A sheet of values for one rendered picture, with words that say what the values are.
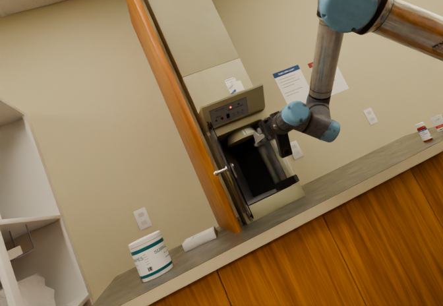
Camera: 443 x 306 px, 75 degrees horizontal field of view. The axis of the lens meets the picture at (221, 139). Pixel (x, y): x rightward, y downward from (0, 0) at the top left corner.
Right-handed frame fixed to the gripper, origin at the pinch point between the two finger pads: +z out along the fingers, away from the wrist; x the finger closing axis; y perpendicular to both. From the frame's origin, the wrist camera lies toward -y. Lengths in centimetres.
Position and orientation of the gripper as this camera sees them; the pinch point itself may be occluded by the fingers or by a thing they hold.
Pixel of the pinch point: (266, 142)
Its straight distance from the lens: 124.2
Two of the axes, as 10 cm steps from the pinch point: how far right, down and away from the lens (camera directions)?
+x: -9.0, 3.7, -2.3
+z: -1.6, 2.3, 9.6
